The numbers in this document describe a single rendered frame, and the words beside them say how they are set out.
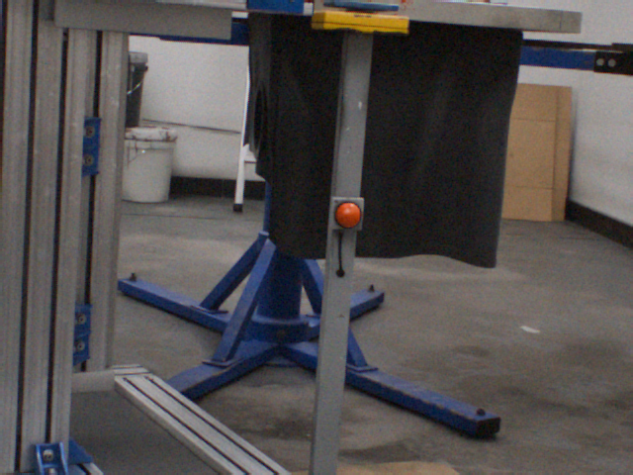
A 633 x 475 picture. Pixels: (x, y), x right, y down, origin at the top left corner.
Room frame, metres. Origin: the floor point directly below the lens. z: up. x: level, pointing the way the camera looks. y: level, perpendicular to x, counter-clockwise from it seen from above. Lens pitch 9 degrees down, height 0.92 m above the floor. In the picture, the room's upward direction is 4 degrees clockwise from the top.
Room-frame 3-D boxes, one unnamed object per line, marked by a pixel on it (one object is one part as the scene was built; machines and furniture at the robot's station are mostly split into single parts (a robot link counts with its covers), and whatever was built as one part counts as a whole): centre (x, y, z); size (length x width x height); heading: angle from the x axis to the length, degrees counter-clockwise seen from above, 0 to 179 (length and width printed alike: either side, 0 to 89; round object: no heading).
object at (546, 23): (2.56, -0.06, 0.97); 0.79 x 0.58 x 0.04; 9
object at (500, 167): (2.27, -0.11, 0.74); 0.45 x 0.03 x 0.43; 99
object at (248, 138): (2.48, 0.11, 0.79); 0.46 x 0.09 x 0.33; 9
